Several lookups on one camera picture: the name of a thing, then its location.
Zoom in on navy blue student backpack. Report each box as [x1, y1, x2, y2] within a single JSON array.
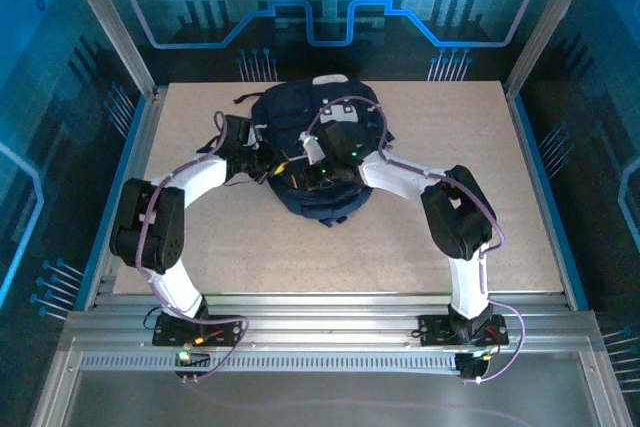
[[233, 74, 396, 228]]

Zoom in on aluminium front beam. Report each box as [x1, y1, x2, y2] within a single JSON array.
[[57, 291, 609, 354]]

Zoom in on small black controller with LED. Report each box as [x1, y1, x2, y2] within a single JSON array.
[[456, 351, 490, 382], [173, 349, 212, 371]]

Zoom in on steel sheet panel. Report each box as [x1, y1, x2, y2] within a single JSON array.
[[29, 346, 634, 427]]

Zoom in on aluminium side rail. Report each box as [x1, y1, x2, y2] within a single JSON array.
[[503, 86, 591, 311], [83, 89, 169, 311]]

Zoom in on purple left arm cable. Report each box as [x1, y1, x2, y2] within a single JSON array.
[[134, 110, 251, 384]]

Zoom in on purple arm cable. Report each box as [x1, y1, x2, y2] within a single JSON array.
[[302, 95, 526, 386], [134, 110, 251, 384]]

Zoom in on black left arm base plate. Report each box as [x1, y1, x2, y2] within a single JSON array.
[[152, 314, 244, 348]]

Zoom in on slotted grey cable duct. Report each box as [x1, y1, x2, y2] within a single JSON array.
[[78, 352, 464, 374]]

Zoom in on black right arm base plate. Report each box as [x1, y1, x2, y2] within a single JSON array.
[[418, 314, 510, 347]]

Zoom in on aluminium frame post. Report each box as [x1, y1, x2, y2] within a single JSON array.
[[54, 0, 160, 98], [503, 0, 601, 98]]

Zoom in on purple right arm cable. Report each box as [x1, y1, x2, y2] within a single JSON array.
[[302, 95, 526, 386]]

